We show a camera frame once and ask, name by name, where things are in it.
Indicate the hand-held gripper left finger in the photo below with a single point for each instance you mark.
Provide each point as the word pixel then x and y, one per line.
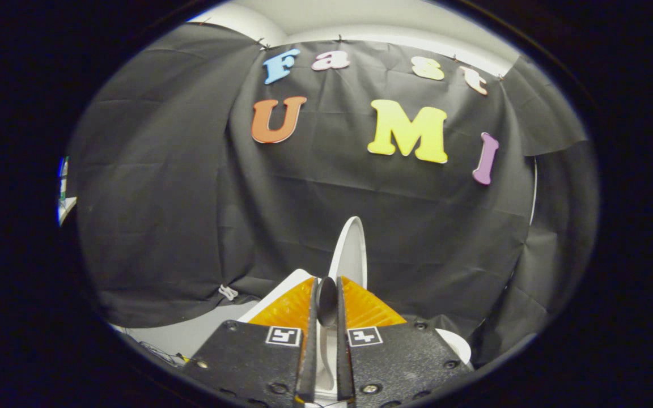
pixel 306 351

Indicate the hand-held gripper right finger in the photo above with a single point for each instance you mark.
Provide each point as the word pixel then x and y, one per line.
pixel 344 351

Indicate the white toilet lid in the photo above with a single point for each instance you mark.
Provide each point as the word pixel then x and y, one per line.
pixel 352 249

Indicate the white toilet tank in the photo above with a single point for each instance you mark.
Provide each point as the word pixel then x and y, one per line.
pixel 281 292

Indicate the white toilet bowl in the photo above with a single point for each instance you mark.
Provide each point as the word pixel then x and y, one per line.
pixel 457 343

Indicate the small white clip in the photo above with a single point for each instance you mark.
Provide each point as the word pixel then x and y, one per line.
pixel 228 292

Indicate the black backdrop cloth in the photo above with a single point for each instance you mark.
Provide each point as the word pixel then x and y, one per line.
pixel 190 198

